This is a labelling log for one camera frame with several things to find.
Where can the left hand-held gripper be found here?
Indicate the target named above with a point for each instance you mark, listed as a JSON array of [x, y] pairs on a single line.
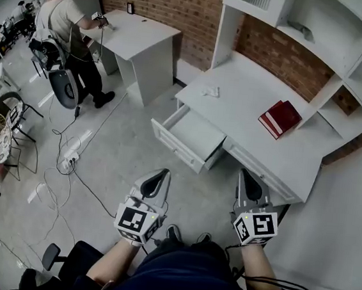
[[131, 218]]

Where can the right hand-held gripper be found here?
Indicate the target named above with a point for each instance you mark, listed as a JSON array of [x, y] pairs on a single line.
[[256, 226]]

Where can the white drawer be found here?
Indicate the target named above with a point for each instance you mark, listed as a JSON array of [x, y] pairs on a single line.
[[194, 136]]

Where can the clear plastic bag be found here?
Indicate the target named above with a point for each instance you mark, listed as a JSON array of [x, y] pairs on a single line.
[[210, 91]]

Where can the person's right forearm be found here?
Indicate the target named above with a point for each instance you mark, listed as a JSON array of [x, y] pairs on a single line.
[[257, 271]]

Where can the person's left forearm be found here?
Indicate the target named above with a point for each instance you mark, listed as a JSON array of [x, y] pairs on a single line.
[[114, 263]]

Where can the person's left shoe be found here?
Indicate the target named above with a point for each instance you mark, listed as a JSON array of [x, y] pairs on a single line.
[[173, 233]]

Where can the person's shoe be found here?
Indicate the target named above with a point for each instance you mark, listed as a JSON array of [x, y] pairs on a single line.
[[173, 233], [204, 238]]

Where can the person's right shoe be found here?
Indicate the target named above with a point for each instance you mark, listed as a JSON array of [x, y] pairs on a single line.
[[204, 238]]

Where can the white power strip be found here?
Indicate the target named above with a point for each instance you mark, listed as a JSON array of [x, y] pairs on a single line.
[[71, 158]]

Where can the dark red book gold emblem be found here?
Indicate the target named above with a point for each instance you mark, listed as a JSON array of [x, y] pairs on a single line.
[[285, 115]]

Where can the person's dark clothing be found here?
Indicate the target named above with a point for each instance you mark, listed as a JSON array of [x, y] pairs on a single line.
[[186, 277]]

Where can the black power adapter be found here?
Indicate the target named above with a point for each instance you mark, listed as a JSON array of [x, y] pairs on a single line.
[[77, 111]]

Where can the black office chair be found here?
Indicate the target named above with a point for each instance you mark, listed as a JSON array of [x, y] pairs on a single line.
[[78, 265]]

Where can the white desk with hutch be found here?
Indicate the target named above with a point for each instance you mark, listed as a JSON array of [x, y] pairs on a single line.
[[255, 84]]

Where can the grey shell chair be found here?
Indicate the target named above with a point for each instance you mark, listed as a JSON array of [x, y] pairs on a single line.
[[63, 88]]

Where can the plain white desk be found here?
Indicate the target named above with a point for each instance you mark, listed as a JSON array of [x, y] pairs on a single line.
[[137, 37]]

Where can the grey cloth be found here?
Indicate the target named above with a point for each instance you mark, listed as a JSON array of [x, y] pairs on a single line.
[[304, 30]]

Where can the small black picture frame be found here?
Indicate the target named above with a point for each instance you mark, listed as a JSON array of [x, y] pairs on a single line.
[[130, 8]]

